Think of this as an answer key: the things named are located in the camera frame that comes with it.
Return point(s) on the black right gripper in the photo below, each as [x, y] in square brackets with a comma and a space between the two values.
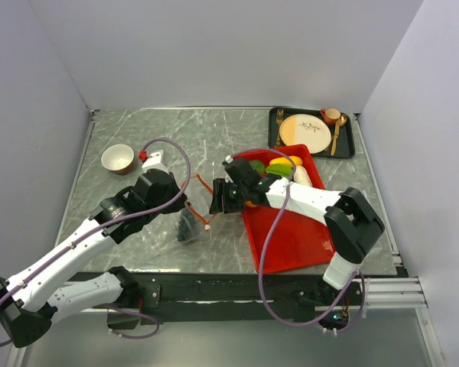
[220, 189]

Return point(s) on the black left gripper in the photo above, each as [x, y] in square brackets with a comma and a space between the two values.
[177, 206]

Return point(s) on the clear zip bag orange zipper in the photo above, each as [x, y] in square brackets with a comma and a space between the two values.
[164, 226]

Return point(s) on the black grape bunch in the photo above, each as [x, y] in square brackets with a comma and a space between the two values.
[186, 227]

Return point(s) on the yellow pear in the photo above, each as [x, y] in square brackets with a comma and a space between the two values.
[251, 204]

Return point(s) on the green orange fruit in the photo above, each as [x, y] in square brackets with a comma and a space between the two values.
[258, 166]

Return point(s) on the white radish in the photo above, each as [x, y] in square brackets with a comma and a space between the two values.
[301, 176]

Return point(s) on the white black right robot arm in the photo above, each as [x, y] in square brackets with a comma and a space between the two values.
[354, 226]

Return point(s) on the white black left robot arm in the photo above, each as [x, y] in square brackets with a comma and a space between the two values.
[33, 300]

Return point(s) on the white brown bowl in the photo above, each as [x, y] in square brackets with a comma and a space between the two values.
[118, 159]

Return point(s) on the green leaf vegetable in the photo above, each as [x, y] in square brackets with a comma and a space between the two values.
[282, 170]

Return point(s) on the red plastic tray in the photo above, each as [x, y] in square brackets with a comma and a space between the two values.
[297, 242]

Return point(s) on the yellow mango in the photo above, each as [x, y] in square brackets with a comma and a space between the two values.
[289, 161]

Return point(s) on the black serving tray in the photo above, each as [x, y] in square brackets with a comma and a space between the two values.
[345, 147]

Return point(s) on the gold fork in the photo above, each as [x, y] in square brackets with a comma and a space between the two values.
[279, 120]

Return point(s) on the cream orange plate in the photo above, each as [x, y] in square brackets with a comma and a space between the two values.
[305, 130]

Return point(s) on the orange cup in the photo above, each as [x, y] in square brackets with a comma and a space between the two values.
[330, 115]

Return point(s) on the gold spoon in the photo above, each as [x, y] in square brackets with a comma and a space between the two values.
[338, 124]

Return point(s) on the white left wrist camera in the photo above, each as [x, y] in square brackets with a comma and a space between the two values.
[155, 160]

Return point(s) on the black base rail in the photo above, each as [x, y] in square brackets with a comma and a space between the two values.
[296, 299]

